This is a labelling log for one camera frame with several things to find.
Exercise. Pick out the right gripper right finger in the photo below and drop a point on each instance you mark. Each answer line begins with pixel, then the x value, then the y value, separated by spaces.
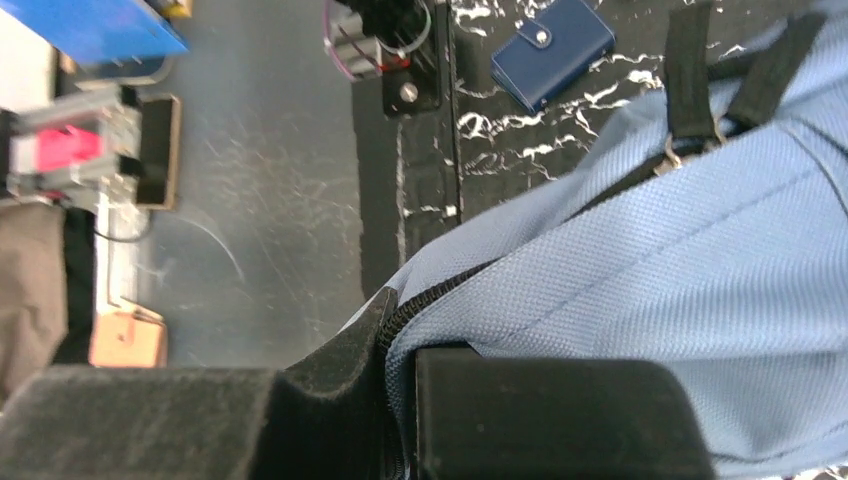
pixel 486 418

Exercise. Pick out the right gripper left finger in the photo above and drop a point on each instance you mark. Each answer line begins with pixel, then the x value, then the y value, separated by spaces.
pixel 322 418

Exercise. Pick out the blue student backpack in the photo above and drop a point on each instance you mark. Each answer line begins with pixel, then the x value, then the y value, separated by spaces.
pixel 729 269

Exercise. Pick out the cardboard box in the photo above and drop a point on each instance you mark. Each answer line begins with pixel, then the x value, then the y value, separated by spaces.
pixel 128 339

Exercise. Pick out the navy snap wallet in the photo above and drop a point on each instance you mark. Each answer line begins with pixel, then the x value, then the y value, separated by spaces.
pixel 550 51

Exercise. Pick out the blue bin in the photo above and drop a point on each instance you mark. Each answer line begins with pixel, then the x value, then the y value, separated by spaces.
pixel 99 31

